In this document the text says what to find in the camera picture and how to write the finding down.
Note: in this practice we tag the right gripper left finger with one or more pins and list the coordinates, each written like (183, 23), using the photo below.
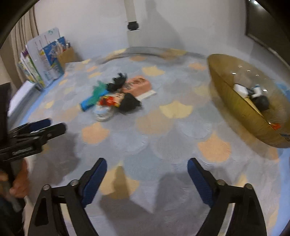
(47, 218)

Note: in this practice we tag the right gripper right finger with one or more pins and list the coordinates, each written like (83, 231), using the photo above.
(247, 218)

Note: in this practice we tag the blue rectangular block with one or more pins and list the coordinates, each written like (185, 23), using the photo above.
(92, 100)

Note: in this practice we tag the clear round figurine base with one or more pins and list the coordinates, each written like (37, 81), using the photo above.
(103, 113)

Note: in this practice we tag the black crow figurine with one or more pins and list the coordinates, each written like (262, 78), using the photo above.
(117, 84)

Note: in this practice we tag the black haired red figurine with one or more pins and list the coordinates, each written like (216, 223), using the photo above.
(124, 102)

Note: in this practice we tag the pink card box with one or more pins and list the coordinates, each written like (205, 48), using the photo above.
(139, 87)

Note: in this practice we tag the teal wave toy piece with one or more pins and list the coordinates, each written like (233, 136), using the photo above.
(99, 89)

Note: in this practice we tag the person's left hand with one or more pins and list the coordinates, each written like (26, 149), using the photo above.
(21, 184)

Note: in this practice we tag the blue white book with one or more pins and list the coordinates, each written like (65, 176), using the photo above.
(50, 53)

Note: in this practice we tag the brown pen holder box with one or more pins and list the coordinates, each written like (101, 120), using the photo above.
(67, 56)

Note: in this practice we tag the amber ribbed glass bowl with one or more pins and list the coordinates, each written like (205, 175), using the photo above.
(270, 126)

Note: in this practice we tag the white black astronaut figurine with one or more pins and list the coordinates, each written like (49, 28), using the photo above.
(258, 99)

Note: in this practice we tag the ginkgo pattern table mat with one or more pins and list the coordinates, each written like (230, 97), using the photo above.
(147, 190)

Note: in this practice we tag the white cube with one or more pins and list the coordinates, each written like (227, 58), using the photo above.
(241, 90)

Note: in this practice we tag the white desk lamp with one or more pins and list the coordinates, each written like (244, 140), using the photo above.
(133, 32)

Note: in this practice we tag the black wall television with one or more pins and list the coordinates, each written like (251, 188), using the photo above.
(264, 29)

